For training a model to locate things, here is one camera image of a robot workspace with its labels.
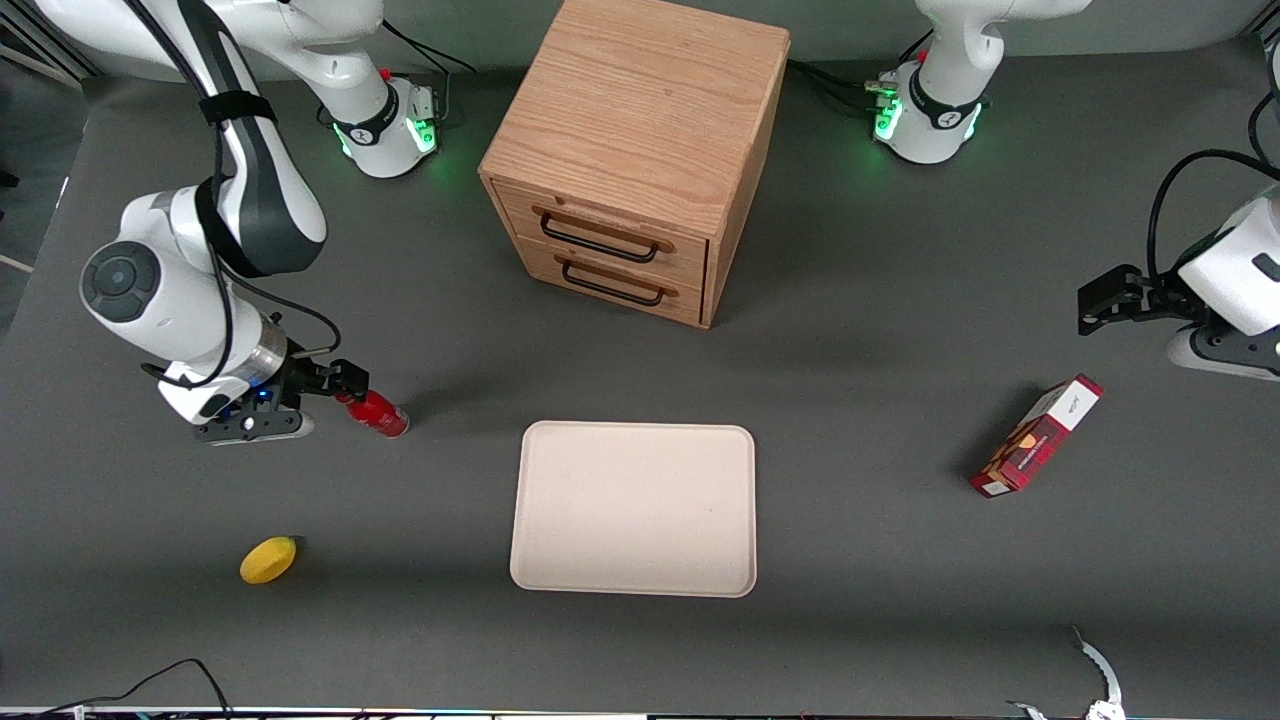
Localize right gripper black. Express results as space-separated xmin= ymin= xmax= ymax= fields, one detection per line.
xmin=239 ymin=344 xmax=372 ymax=414

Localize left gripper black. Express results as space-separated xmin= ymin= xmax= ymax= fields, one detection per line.
xmin=1077 ymin=263 xmax=1203 ymax=336

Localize red coke bottle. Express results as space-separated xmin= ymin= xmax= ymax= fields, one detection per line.
xmin=338 ymin=388 xmax=411 ymax=439

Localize beige rectangular tray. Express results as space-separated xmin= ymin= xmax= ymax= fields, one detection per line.
xmin=509 ymin=420 xmax=758 ymax=599

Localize red cookie box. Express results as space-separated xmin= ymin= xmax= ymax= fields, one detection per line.
xmin=969 ymin=373 xmax=1106 ymax=499

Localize yellow lemon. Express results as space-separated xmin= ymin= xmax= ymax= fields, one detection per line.
xmin=239 ymin=536 xmax=299 ymax=586

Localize short wooden drawer front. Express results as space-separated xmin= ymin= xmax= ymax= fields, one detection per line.
xmin=514 ymin=235 xmax=708 ymax=327

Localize white curved plastic clamp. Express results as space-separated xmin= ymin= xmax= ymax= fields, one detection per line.
xmin=1005 ymin=625 xmax=1127 ymax=720

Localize tall wooden drawer front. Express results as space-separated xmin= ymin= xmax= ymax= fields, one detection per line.
xmin=493 ymin=180 xmax=710 ymax=292

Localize wooden drawer cabinet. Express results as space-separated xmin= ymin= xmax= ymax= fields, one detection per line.
xmin=478 ymin=0 xmax=792 ymax=330

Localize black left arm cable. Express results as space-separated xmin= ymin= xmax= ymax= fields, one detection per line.
xmin=1147 ymin=90 xmax=1280 ymax=291

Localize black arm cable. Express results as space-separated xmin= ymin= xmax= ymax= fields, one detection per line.
xmin=1147 ymin=90 xmax=1280 ymax=291
xmin=128 ymin=0 xmax=343 ymax=391

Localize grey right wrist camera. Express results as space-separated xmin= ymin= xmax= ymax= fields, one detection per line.
xmin=193 ymin=405 xmax=315 ymax=445

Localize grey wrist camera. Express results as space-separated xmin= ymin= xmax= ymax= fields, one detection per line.
xmin=1164 ymin=324 xmax=1280 ymax=382
xmin=193 ymin=405 xmax=315 ymax=445

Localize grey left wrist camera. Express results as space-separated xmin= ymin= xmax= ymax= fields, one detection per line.
xmin=1164 ymin=324 xmax=1280 ymax=382

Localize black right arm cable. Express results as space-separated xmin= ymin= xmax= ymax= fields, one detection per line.
xmin=128 ymin=0 xmax=343 ymax=391

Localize short black wire drawer handle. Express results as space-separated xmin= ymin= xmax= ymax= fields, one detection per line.
xmin=559 ymin=255 xmax=670 ymax=308

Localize long black wire drawer handle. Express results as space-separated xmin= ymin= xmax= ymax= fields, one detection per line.
xmin=539 ymin=205 xmax=674 ymax=265

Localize thin black table cable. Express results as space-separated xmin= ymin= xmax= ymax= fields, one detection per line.
xmin=35 ymin=657 xmax=233 ymax=720

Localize black right arm base cables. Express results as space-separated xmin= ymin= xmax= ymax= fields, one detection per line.
xmin=318 ymin=22 xmax=477 ymax=131

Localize black arm base cables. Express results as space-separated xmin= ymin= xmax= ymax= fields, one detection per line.
xmin=318 ymin=22 xmax=477 ymax=131
xmin=788 ymin=30 xmax=936 ymax=116

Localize black left arm base cables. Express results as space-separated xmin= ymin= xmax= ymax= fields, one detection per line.
xmin=788 ymin=30 xmax=936 ymax=116

